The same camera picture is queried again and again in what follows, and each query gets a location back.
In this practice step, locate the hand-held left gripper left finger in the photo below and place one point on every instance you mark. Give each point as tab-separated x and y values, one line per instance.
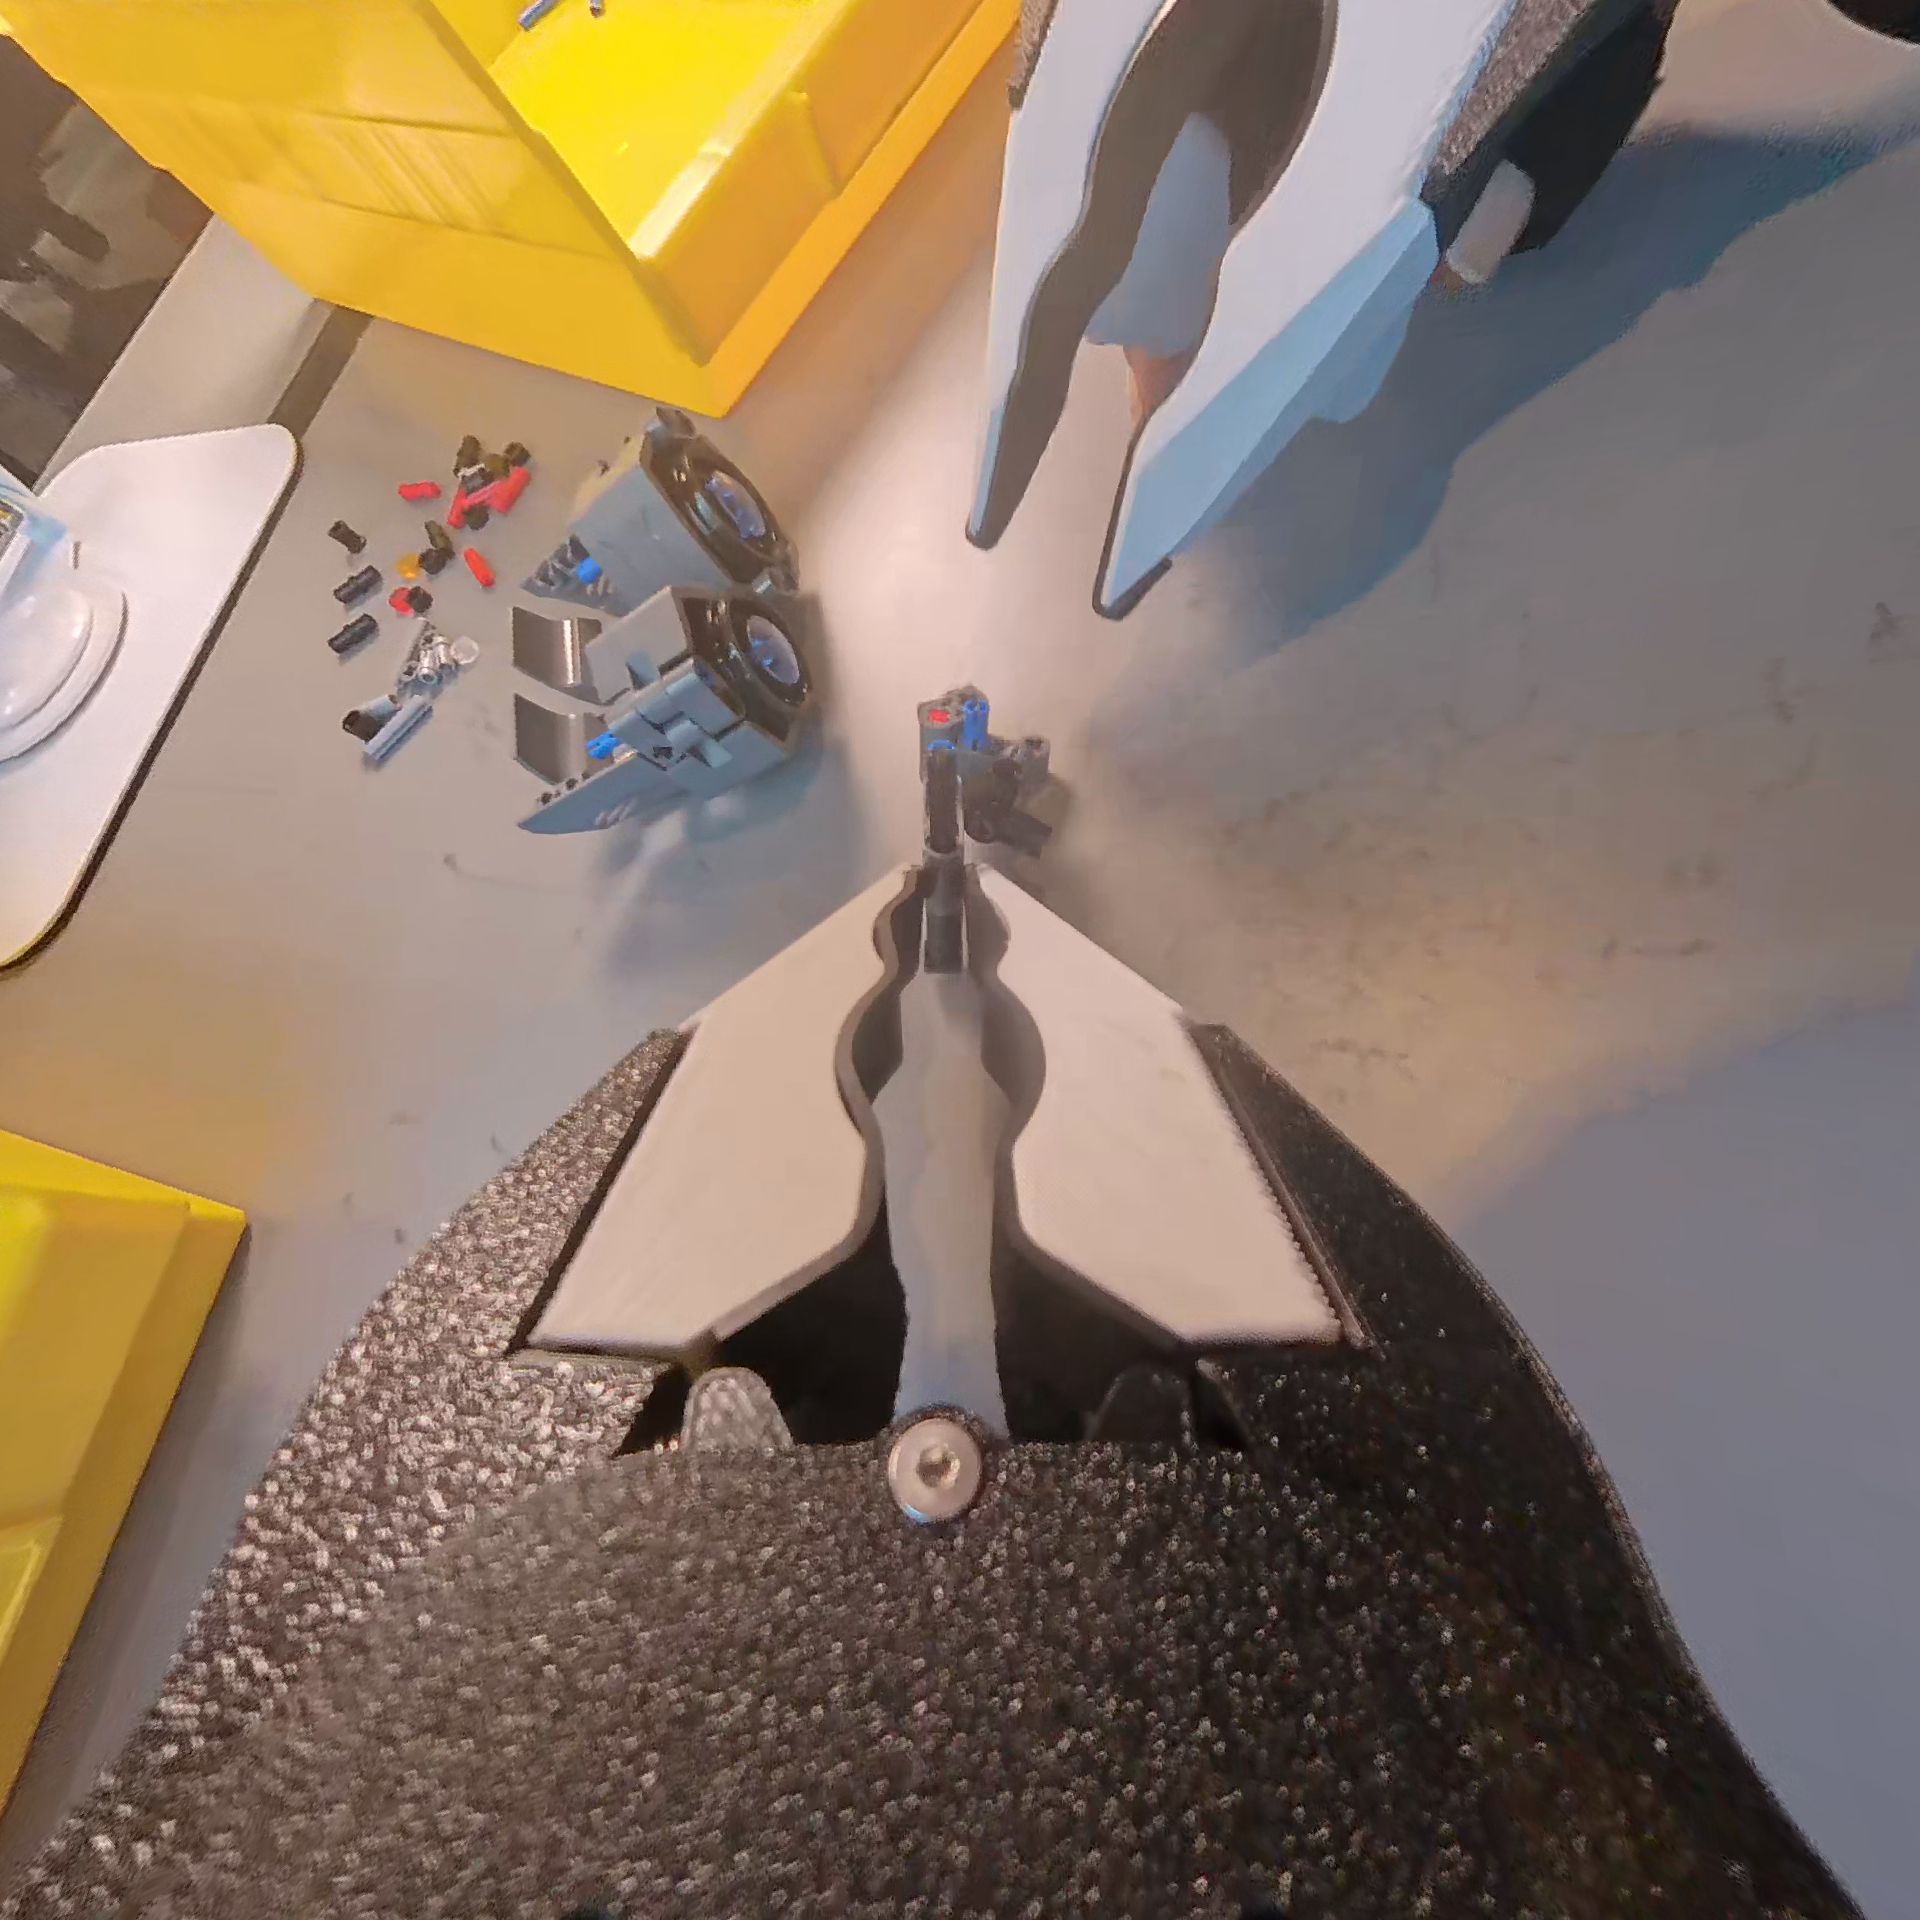
721	1185

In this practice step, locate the grey twin engine brick model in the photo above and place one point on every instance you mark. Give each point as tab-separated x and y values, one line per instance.
676	705

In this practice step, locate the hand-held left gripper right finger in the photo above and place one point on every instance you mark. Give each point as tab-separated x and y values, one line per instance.
1155	1185

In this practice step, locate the black brick assembly coloured pins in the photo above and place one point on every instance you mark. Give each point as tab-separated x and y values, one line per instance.
985	763

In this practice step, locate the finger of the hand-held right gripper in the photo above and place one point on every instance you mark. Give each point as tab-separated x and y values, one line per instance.
1050	224
1350	224

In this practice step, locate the person's right hand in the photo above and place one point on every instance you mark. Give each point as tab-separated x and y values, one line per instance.
1485	224

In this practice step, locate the grey desk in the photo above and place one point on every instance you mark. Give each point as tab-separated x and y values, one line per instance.
1350	901

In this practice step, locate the small brick parts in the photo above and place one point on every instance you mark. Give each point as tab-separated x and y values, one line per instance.
487	482

